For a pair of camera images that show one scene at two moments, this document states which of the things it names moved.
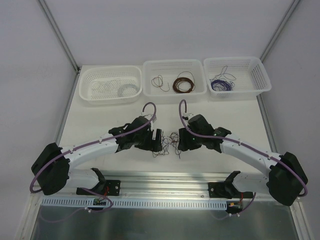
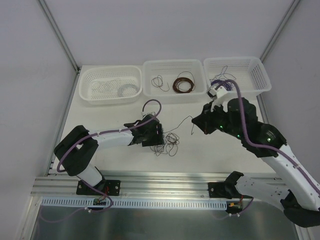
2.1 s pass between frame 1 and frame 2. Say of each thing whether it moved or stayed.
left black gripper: stayed
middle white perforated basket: stayed
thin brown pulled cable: stayed
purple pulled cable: stayed
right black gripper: moved
